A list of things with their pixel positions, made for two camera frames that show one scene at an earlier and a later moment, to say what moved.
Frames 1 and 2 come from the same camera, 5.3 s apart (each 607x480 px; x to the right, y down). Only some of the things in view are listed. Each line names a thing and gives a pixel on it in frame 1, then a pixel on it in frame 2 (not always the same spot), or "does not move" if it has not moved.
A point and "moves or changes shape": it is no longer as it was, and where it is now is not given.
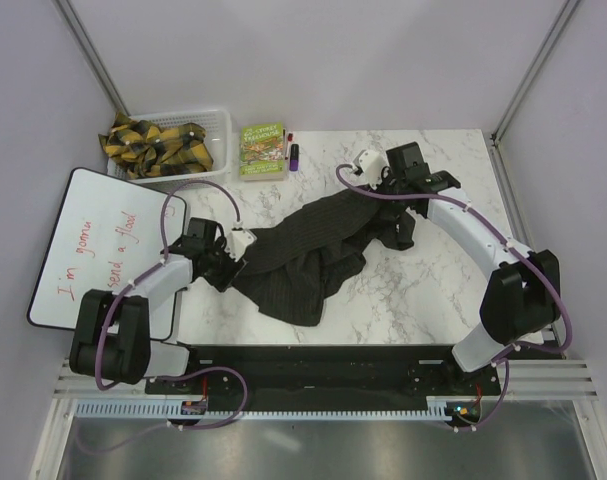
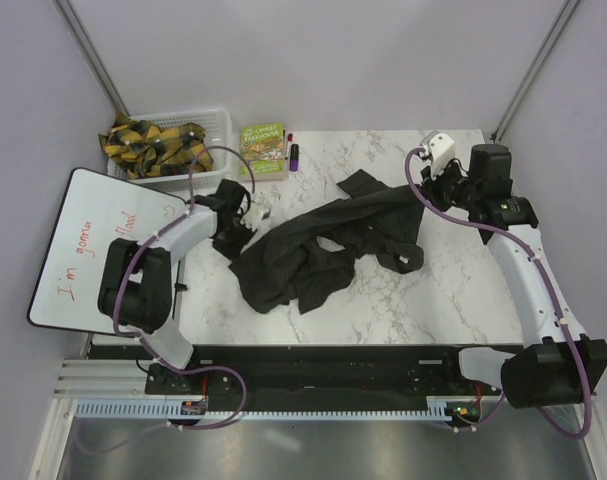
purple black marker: (294, 158) does not move
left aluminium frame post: (72, 19) does not move
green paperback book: (261, 155) does not move
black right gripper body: (393, 184) to (450, 187)
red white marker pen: (289, 139) does not move
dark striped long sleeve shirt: (290, 265) moves or changes shape
